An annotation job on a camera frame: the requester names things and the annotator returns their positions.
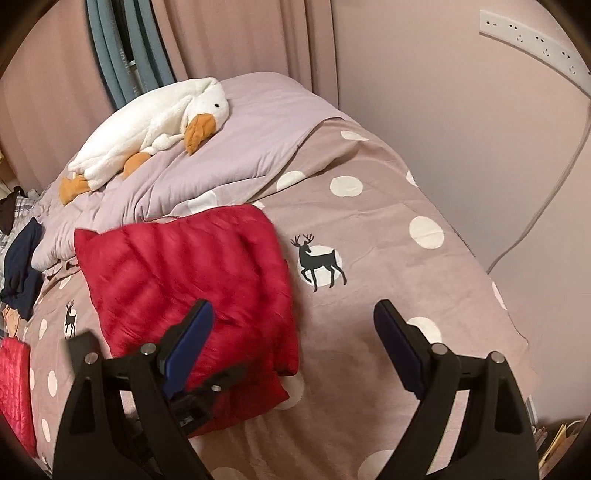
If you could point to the grey patterned cloth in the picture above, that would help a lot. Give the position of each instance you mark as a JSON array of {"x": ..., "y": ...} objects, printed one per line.
[{"x": 27, "y": 207}]

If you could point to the pink curtain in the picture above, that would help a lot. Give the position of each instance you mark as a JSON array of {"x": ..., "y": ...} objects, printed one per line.
[{"x": 240, "y": 32}]

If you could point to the red down jacket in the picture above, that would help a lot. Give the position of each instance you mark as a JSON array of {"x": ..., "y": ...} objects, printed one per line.
[{"x": 184, "y": 258}]

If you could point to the white goose plush toy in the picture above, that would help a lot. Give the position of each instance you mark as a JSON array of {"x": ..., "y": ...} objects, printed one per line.
[{"x": 152, "y": 120}]

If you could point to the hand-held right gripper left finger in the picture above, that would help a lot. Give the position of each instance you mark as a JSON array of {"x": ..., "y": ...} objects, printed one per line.
[{"x": 189, "y": 350}]

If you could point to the peach cloth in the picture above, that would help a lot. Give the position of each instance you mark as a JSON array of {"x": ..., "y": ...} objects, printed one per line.
[{"x": 11, "y": 319}]

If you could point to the dark brown garment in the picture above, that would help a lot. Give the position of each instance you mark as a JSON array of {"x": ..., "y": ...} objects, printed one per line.
[{"x": 7, "y": 214}]

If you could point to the red shiny cloth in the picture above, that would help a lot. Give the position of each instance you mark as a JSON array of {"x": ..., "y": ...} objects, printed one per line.
[{"x": 14, "y": 392}]

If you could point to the white power strip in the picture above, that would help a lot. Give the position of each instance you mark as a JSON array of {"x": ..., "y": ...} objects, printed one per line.
[{"x": 531, "y": 39}]

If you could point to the lilac duvet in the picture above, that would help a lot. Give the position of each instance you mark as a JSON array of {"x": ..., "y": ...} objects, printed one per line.
[{"x": 258, "y": 129}]

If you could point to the navy blue garment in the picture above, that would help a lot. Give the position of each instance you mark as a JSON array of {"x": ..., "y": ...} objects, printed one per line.
[{"x": 21, "y": 267}]

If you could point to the blue curtain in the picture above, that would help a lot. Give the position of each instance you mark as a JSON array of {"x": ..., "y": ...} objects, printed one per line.
[{"x": 106, "y": 41}]

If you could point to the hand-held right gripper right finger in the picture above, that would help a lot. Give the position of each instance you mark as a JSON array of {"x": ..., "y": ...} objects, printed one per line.
[{"x": 397, "y": 341}]

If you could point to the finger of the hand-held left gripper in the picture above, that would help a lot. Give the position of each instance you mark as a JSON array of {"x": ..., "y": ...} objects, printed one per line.
[{"x": 221, "y": 377}]

